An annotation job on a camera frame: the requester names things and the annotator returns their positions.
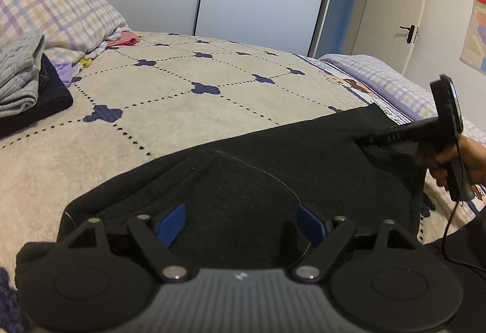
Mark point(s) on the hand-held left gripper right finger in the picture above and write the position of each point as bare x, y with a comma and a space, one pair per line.
311, 223

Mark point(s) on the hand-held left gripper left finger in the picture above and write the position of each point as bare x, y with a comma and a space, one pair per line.
172, 223

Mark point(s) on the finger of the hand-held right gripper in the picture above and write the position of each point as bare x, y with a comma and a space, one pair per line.
370, 139

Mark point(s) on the black pants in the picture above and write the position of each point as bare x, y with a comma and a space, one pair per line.
246, 181

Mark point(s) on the person's right hand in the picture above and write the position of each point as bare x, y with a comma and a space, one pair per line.
474, 162

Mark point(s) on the purple plaid quilt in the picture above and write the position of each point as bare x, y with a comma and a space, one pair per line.
387, 82

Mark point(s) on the white room door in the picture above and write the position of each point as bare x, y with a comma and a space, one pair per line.
395, 6

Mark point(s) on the navy folded garment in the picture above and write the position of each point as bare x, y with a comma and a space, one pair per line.
49, 101

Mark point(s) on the small yellow item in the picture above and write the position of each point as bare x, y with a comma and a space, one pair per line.
85, 61

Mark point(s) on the purple cloth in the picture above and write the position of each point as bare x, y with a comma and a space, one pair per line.
64, 71

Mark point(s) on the pink cloth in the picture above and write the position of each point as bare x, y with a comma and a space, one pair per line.
123, 40

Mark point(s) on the purple plaid pillow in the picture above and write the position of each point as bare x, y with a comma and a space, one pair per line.
57, 14

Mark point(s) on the wall map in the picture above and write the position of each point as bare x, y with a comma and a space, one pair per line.
476, 37

